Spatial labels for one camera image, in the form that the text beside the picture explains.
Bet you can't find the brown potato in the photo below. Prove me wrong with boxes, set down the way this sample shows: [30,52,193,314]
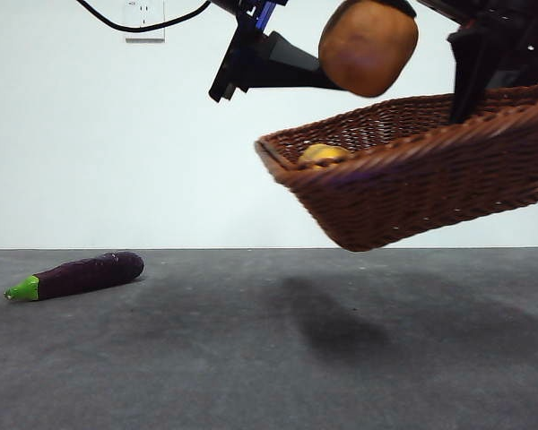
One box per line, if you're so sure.
[317,0,420,98]

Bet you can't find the yellow corn cob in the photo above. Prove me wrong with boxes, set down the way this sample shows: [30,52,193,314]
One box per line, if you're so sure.
[298,142,355,170]

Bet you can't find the brown wicker basket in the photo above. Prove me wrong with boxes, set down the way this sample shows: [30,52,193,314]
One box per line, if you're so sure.
[254,82,538,253]

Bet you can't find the purple eggplant with green stem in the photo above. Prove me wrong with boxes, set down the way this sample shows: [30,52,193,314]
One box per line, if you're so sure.
[4,250,145,302]

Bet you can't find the white wall socket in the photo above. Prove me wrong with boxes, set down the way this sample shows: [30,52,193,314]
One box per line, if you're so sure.
[125,0,166,44]

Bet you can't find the black cable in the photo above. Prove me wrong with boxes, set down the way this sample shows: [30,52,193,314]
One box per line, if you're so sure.
[74,0,213,33]

